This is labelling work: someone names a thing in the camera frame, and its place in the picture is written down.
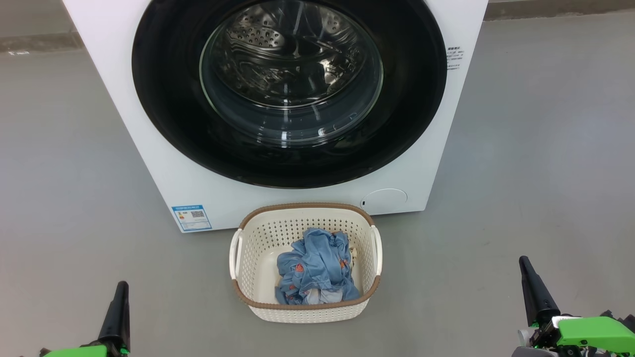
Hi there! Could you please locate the blue energy label sticker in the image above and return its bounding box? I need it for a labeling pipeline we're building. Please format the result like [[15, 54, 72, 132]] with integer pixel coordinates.
[[172, 204, 212, 233]]

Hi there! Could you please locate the stainless steel washing machine drum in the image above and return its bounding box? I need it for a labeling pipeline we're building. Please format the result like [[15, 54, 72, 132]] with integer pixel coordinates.
[[213, 0, 370, 110]]

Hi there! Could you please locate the black round washer door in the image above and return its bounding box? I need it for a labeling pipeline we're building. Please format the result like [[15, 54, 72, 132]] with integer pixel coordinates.
[[131, 0, 448, 189]]

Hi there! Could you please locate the white front-load washing machine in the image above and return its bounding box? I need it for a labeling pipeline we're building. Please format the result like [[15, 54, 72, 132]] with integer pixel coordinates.
[[62, 0, 489, 234]]

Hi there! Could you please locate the left green gripper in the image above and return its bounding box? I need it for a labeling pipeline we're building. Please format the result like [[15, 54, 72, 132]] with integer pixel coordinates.
[[40, 281, 130, 357]]

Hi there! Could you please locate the cream perforated laundry basket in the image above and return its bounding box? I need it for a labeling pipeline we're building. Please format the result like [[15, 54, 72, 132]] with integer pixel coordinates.
[[229, 202, 383, 324]]

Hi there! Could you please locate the right green gripper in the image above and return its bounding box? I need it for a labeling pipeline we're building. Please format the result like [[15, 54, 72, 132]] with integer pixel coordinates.
[[513, 256, 635, 357]]

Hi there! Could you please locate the printed warning text label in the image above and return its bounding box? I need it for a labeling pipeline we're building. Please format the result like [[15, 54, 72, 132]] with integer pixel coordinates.
[[446, 46, 465, 71]]

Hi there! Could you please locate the blue printed garment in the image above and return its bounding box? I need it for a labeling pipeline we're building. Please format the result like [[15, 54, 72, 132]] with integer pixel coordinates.
[[275, 228, 361, 305]]

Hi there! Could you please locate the round filter cover panel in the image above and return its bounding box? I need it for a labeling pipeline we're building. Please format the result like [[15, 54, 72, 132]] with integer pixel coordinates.
[[361, 188, 408, 214]]

